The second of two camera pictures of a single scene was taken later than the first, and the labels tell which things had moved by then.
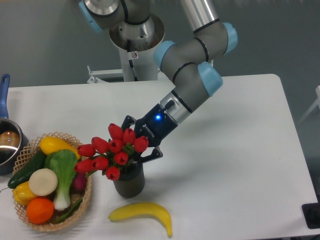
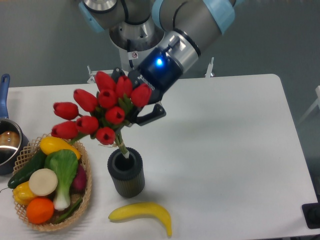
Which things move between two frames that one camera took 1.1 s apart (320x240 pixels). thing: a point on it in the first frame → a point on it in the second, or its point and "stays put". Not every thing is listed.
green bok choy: [64, 162] stays put
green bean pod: [69, 212] stays put
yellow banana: [149, 210] stays put
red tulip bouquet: [107, 156] → [104, 116]
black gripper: [156, 126] → [160, 71]
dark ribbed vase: [131, 182] stays put
